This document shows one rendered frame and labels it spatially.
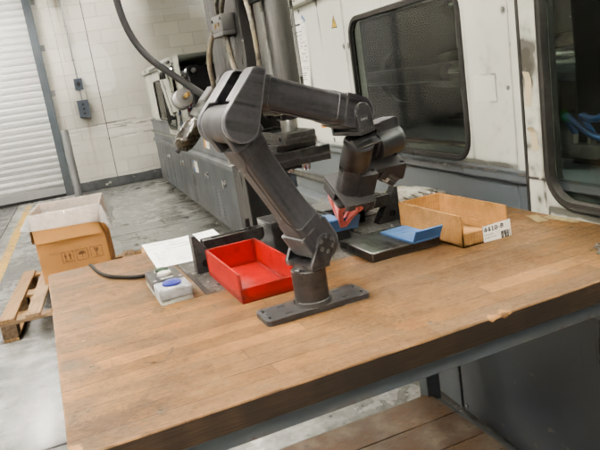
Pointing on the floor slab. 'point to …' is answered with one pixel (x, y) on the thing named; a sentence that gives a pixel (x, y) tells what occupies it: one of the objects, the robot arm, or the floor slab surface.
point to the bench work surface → (312, 345)
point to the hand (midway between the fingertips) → (343, 222)
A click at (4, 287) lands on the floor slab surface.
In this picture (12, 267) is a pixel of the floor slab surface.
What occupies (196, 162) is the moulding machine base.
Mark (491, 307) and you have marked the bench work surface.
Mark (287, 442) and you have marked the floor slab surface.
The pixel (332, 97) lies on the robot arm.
